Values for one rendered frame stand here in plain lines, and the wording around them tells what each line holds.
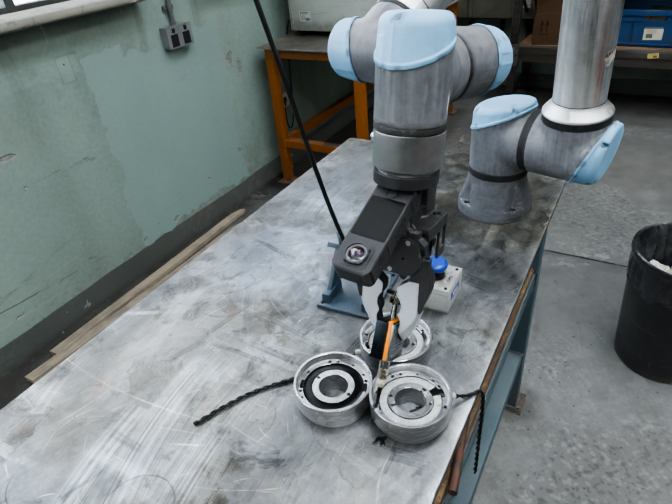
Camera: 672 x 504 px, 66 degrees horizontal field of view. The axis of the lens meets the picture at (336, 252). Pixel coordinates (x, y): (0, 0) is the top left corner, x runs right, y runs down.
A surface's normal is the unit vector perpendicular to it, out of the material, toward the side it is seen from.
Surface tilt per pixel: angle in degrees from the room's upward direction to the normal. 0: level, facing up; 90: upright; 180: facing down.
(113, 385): 0
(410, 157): 83
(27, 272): 90
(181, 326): 0
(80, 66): 90
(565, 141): 96
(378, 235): 23
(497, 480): 0
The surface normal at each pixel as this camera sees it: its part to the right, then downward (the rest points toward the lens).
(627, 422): -0.08, -0.83
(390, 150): -0.58, 0.37
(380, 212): -0.24, -0.56
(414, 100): -0.06, 0.46
